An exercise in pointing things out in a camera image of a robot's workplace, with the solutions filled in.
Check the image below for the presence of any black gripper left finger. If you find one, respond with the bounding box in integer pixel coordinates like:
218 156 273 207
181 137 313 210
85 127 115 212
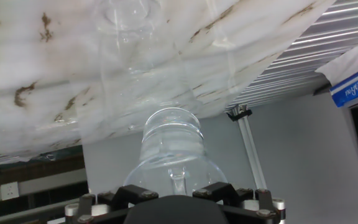
64 184 160 224

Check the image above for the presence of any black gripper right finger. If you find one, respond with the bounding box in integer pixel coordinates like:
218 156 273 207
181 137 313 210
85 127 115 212
192 182 286 224

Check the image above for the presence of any glass mug with water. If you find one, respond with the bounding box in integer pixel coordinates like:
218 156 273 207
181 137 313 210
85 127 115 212
122 107 229 198

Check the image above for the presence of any small empty glass cup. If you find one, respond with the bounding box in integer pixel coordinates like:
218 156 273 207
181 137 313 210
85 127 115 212
93 0 163 34

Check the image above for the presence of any aluminium slanted pole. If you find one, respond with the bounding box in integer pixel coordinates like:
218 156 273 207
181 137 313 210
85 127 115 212
227 104 269 190

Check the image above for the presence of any marble pattern table sheet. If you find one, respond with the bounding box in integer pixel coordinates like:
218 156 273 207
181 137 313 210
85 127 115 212
0 0 337 162

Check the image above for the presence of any blue silver packet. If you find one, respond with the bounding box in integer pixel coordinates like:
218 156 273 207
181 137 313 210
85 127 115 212
314 42 358 108

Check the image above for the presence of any grey wall cable duct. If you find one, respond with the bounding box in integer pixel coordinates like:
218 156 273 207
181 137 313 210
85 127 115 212
0 167 88 206

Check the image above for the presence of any white wall power outlet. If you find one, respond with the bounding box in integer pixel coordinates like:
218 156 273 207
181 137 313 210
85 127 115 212
0 182 21 202

